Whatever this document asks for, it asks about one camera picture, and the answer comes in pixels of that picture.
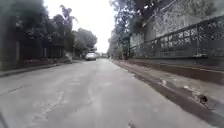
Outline tree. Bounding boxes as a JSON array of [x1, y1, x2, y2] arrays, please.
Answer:
[[72, 27, 98, 54]]

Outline concrete kerb strip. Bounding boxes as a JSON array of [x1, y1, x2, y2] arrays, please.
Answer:
[[0, 59, 84, 78]]

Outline row of trees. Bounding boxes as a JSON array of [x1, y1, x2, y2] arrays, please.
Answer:
[[107, 0, 161, 60]]

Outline silver car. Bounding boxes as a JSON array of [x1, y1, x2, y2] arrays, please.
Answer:
[[84, 51, 98, 62]]

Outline lattice block wall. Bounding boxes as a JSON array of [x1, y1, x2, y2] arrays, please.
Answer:
[[129, 15, 224, 68]]

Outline dark trees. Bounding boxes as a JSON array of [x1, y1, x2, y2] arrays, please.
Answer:
[[0, 0, 79, 51]]

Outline grey concrete road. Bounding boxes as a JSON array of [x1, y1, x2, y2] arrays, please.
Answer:
[[0, 58, 216, 128]]

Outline dark fence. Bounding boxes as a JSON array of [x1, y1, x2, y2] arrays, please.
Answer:
[[0, 33, 76, 69]]

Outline raised concrete sidewalk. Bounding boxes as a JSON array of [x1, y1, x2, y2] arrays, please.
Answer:
[[111, 59, 224, 128]]

